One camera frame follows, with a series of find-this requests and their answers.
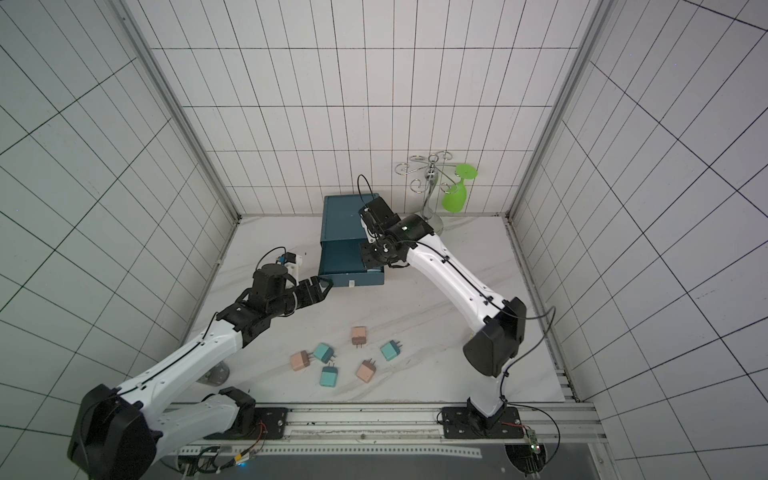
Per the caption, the teal drawer cabinet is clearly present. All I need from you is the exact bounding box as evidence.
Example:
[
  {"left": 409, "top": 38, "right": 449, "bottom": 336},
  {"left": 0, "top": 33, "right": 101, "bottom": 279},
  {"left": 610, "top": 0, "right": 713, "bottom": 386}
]
[{"left": 320, "top": 193, "right": 377, "bottom": 243}]

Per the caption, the pink plug left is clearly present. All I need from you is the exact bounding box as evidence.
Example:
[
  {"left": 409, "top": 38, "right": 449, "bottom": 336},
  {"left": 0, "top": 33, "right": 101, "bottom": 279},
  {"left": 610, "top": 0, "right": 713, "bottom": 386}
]
[{"left": 290, "top": 350, "right": 311, "bottom": 371}]

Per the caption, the aluminium mounting rail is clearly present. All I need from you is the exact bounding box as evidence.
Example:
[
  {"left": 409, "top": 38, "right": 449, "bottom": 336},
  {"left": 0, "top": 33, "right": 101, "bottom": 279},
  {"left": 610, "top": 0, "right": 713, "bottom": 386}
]
[{"left": 150, "top": 398, "right": 607, "bottom": 459}]

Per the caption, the pink plug bottom centre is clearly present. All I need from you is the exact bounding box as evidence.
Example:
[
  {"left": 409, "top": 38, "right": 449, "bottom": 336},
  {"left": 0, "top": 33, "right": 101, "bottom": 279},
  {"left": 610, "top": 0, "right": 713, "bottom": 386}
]
[{"left": 356, "top": 359, "right": 377, "bottom": 383}]

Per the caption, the pink plug top centre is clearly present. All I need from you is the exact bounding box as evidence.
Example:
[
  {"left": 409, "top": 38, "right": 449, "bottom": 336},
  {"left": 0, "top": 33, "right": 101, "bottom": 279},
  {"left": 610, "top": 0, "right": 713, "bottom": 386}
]
[{"left": 351, "top": 326, "right": 368, "bottom": 347}]

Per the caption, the pink plug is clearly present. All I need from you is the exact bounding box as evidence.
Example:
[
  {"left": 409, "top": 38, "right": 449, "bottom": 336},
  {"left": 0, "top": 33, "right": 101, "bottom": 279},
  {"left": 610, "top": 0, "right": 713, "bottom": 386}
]
[
  {"left": 356, "top": 359, "right": 377, "bottom": 383},
  {"left": 351, "top": 326, "right": 368, "bottom": 347},
  {"left": 290, "top": 350, "right": 311, "bottom": 371}
]

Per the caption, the teal drawer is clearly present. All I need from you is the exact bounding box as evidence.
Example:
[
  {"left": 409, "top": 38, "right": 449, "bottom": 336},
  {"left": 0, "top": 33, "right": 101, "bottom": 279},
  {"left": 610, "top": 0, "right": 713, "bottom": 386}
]
[{"left": 318, "top": 239, "right": 385, "bottom": 288}]

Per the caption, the green plastic wine glass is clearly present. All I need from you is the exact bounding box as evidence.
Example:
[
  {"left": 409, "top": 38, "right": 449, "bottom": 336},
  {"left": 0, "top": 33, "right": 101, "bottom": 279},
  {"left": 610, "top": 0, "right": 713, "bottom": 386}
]
[{"left": 442, "top": 164, "right": 478, "bottom": 213}]

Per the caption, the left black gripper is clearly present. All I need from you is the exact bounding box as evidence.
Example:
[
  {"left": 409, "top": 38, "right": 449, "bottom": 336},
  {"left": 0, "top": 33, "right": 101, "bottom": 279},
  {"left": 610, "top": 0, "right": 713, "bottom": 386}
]
[{"left": 269, "top": 276, "right": 334, "bottom": 317}]

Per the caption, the chrome glass holder stand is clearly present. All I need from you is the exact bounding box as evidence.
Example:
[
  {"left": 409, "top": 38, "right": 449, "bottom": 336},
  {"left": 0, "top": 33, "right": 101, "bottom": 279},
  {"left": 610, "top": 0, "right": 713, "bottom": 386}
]
[{"left": 394, "top": 150, "right": 453, "bottom": 235}]

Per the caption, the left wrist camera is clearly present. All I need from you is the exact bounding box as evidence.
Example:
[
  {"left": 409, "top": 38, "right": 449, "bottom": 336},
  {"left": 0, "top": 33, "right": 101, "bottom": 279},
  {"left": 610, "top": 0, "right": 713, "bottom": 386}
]
[{"left": 275, "top": 252, "right": 302, "bottom": 279}]

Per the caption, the teal plug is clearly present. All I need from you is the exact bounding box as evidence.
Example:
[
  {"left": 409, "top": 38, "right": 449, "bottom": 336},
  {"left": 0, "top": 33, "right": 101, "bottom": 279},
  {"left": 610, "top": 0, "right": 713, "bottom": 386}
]
[
  {"left": 380, "top": 340, "right": 401, "bottom": 361},
  {"left": 313, "top": 343, "right": 335, "bottom": 364},
  {"left": 319, "top": 365, "right": 338, "bottom": 388}
]

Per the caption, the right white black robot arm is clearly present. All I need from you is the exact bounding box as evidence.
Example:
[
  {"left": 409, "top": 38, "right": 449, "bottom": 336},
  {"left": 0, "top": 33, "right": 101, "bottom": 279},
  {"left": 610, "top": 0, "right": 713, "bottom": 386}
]
[{"left": 359, "top": 207, "right": 527, "bottom": 436}]

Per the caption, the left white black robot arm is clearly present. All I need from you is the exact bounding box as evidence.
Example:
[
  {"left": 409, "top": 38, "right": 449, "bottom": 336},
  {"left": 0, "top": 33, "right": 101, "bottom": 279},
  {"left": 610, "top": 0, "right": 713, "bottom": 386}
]
[{"left": 67, "top": 263, "right": 333, "bottom": 479}]

